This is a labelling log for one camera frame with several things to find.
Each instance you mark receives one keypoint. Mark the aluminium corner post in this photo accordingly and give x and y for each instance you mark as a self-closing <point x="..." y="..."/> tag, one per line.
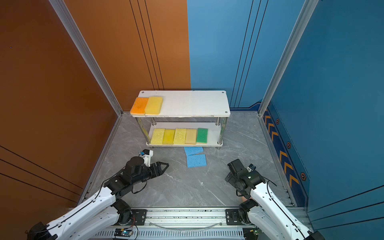
<point x="300" y="25"/>
<point x="75" y="34"/>

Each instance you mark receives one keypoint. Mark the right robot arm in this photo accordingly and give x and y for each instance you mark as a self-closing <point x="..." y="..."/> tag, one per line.
<point x="262" y="208"/>

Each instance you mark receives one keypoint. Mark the circuit board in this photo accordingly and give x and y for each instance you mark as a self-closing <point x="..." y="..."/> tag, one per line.
<point x="126" y="233"/>
<point x="251" y="233"/>

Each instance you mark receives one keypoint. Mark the left circuit board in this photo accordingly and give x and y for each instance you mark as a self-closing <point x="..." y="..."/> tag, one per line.
<point x="126" y="233"/>

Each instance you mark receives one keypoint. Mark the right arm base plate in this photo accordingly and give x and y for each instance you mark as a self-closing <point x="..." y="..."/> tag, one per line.
<point x="235" y="217"/>

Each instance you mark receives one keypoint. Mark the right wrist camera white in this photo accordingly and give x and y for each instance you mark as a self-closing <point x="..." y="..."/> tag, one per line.
<point x="251" y="168"/>

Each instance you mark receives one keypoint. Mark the blue sponge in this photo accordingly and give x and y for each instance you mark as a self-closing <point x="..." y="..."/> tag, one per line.
<point x="194" y="161"/>
<point x="190" y="151"/>

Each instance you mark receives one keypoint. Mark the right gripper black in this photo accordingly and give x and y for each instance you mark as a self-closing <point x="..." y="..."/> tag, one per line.
<point x="230" y="179"/>

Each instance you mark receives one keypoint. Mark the left aluminium corner post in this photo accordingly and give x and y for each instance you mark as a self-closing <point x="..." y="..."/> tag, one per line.
<point x="75" y="34"/>

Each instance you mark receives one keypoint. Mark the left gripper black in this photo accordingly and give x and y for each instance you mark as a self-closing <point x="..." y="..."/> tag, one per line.
<point x="159" y="171"/>

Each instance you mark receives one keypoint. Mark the orange sponge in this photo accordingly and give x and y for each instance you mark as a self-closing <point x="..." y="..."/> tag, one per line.
<point x="139" y="106"/>

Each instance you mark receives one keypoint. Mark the bright yellow foam sponge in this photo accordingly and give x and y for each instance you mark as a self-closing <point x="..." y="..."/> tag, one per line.
<point x="168" y="138"/>

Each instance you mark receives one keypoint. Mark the right circuit board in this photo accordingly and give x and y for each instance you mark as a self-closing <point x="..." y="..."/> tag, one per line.
<point x="251" y="233"/>

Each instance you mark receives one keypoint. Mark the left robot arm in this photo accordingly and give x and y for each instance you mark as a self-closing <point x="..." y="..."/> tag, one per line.
<point x="105" y="208"/>

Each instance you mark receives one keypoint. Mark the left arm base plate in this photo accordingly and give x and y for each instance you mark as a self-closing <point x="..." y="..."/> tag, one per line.
<point x="133" y="217"/>

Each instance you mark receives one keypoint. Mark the pale yellow sponge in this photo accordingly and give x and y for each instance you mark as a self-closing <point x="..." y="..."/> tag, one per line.
<point x="191" y="136"/>

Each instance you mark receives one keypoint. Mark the right aluminium corner post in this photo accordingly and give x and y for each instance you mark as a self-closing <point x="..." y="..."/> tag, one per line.
<point x="300" y="25"/>

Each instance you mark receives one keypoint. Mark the aluminium front rail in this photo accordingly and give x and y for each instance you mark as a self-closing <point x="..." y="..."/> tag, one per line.
<point x="196" y="223"/>

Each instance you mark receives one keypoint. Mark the white two-tier shelf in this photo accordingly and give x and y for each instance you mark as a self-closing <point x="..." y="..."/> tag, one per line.
<point x="187" y="110"/>

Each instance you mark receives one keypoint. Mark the yellow porous sponge large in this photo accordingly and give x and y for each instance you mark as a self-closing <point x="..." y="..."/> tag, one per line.
<point x="158" y="136"/>

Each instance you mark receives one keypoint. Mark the green scrub sponge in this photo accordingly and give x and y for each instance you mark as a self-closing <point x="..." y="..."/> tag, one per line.
<point x="202" y="136"/>

